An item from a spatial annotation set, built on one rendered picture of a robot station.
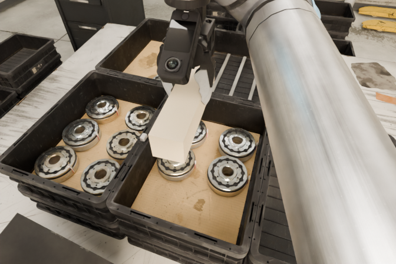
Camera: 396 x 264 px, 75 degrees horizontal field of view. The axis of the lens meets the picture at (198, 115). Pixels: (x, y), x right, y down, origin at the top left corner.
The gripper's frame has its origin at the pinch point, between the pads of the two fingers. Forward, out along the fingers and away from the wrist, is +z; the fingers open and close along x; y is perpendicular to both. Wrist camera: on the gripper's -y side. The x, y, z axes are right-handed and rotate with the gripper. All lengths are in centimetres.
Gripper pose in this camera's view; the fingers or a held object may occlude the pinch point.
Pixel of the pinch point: (187, 99)
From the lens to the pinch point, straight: 51.7
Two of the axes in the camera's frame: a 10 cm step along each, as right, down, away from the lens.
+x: -9.6, -1.9, 1.9
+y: 2.7, -6.9, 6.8
